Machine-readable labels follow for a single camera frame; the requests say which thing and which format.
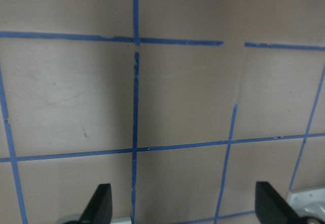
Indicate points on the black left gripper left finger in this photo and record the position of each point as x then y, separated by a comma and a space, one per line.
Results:
99, 208

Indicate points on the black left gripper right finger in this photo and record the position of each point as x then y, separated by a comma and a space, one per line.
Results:
270, 207

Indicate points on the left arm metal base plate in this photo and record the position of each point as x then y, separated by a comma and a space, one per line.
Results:
307, 202

